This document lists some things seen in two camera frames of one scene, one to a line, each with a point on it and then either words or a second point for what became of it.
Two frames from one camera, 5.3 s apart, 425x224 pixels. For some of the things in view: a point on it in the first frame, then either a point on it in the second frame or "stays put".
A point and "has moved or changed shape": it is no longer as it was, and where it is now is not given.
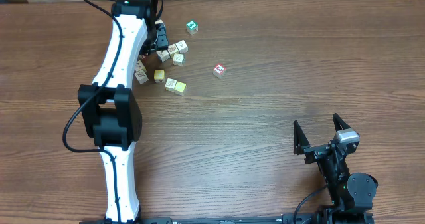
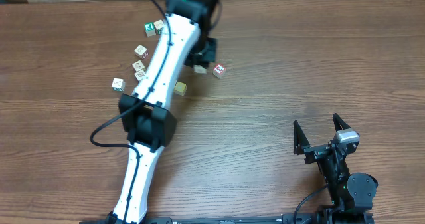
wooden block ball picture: (142, 76) stays put
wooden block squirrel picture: (139, 66) stays put
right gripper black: (316, 151) stays put
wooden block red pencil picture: (163, 55) has moved or changed shape
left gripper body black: (162, 38) -> (203, 55)
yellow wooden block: (179, 88) stays put
